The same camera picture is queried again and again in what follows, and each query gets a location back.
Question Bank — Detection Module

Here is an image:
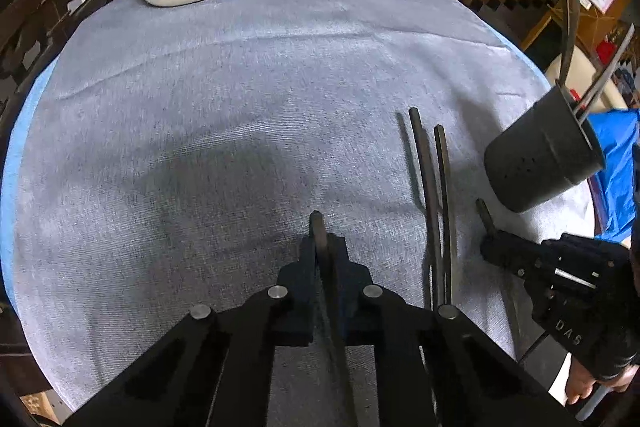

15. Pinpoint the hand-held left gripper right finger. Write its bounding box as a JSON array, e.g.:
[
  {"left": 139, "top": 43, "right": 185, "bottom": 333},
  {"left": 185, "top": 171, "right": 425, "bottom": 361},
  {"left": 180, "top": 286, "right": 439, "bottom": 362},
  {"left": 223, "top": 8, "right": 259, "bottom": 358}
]
[{"left": 326, "top": 235, "right": 577, "bottom": 427}]

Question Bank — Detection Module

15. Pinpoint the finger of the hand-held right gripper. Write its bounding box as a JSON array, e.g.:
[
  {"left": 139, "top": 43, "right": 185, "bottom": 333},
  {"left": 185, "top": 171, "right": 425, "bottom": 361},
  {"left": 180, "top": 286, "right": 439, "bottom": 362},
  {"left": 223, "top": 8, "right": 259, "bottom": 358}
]
[{"left": 480, "top": 229, "right": 546, "bottom": 282}]

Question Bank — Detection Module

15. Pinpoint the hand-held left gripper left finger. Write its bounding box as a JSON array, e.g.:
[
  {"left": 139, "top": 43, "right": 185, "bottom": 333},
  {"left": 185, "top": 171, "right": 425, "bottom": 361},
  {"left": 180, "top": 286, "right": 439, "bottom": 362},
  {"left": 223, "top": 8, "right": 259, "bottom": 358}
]
[{"left": 65, "top": 236, "right": 322, "bottom": 427}]

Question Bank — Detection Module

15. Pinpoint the metal utensil holder cup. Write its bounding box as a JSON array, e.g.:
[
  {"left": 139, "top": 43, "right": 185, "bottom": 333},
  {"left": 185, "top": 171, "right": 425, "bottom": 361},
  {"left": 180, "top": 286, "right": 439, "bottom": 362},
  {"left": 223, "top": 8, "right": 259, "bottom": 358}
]
[{"left": 483, "top": 81, "right": 608, "bottom": 214}]

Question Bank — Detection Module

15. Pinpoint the person's right hand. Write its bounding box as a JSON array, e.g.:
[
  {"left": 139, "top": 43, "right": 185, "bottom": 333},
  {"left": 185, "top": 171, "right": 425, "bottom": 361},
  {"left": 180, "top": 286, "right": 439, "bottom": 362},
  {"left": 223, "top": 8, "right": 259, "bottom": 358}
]
[{"left": 565, "top": 359, "right": 611, "bottom": 409}]

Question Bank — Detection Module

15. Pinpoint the wooden chair with cream back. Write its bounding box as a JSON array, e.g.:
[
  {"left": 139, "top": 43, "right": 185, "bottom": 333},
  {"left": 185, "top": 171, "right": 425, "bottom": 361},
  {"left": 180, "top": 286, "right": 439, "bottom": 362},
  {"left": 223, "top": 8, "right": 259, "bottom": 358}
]
[{"left": 544, "top": 44, "right": 628, "bottom": 110}]

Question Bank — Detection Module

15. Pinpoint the grey tablecloth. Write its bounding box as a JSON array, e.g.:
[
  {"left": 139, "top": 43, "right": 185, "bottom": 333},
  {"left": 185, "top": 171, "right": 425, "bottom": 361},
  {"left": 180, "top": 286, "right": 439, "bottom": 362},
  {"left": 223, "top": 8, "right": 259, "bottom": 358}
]
[{"left": 9, "top": 0, "right": 596, "bottom": 413}]

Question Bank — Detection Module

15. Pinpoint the blue table cover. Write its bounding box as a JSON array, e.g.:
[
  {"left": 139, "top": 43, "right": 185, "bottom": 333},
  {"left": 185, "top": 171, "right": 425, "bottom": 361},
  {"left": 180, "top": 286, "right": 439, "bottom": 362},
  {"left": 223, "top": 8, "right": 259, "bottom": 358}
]
[{"left": 0, "top": 32, "right": 640, "bottom": 303}]

